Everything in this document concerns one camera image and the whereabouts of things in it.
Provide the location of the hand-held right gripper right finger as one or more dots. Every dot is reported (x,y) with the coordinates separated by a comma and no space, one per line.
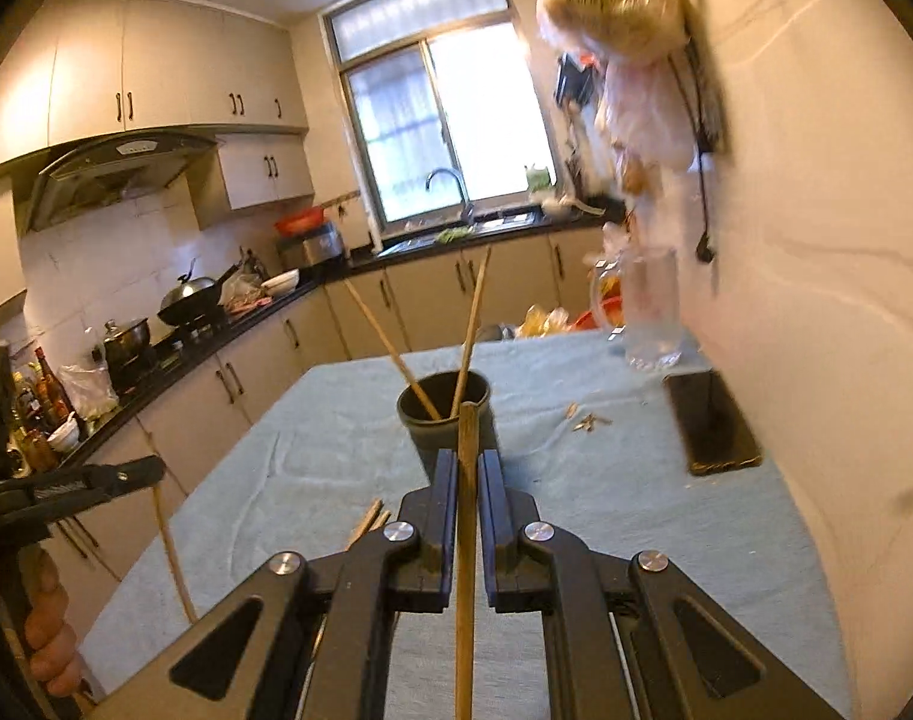
(494,517)

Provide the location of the black rectangular tray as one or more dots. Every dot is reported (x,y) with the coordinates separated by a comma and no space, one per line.
(715,427)

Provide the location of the small brown scraps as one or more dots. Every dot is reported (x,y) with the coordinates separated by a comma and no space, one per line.
(588,421)

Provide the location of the small white bowl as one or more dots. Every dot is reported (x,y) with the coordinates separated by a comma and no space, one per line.
(65,435)

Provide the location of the crumpled clear plastic bag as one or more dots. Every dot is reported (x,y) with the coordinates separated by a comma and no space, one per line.
(614,244)

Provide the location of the stainless steel pot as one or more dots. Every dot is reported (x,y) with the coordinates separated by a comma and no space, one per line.
(126,341)

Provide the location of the steel kitchen sink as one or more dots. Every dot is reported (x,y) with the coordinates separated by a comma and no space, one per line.
(456,232)

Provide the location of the dark green cup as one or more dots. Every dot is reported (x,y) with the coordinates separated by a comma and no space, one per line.
(426,435)

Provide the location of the beige base cabinets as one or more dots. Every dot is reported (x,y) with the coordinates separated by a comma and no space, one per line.
(306,337)

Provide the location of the yellow snack bags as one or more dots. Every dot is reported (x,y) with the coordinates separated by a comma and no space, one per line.
(550,321)

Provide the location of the green vegetables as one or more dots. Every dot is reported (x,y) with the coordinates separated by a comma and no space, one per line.
(453,235)

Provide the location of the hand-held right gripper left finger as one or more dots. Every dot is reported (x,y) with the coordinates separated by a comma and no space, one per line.
(443,517)

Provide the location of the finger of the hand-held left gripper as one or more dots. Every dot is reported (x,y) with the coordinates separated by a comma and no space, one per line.
(111,478)

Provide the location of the person's left hand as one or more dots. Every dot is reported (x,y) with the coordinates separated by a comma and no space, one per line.
(51,637)

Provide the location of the silver countertop appliance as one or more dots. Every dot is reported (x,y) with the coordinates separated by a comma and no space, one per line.
(318,247)

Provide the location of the chrome sink faucet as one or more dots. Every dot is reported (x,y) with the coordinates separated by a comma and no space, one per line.
(464,199)

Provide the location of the light blue tablecloth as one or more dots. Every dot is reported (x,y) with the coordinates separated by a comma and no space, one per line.
(614,502)

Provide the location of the kitchen window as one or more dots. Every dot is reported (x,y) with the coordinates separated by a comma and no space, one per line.
(441,105)

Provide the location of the white ladle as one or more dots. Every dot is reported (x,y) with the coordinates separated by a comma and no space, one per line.
(569,204)

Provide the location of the clear glass mug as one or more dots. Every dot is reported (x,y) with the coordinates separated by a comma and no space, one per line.
(651,315)

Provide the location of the red plastic basin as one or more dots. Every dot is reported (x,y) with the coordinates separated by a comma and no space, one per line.
(300,222)

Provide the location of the beige upper wall cabinets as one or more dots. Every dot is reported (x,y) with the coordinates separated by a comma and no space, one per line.
(164,67)

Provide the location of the hanging white plastic bag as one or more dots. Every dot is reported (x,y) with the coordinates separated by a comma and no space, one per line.
(651,112)

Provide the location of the black range hood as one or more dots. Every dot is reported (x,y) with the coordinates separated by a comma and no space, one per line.
(104,172)

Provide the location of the dark hanging pouch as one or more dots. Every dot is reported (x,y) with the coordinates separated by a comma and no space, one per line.
(576,79)

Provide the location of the cluster of sauce bottles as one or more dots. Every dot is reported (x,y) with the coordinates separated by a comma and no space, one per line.
(40,405)

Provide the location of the small beige wall cabinet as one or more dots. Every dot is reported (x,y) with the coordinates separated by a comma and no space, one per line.
(261,172)

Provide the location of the gas stove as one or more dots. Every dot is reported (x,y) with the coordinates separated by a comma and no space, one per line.
(171,341)

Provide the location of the white ceramic bowl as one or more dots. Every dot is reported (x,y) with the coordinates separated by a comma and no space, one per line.
(280,283)

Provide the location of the red bucket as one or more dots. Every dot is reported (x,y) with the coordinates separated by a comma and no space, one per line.
(603,313)

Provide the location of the hanging yellow noodle bag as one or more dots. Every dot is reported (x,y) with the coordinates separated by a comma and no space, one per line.
(614,4)

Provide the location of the black wok with lid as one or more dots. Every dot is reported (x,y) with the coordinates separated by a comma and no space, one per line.
(194,300)

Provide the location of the wooden chopstick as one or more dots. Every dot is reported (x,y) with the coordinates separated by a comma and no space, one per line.
(465,652)
(173,555)
(389,349)
(473,322)
(363,526)
(380,522)

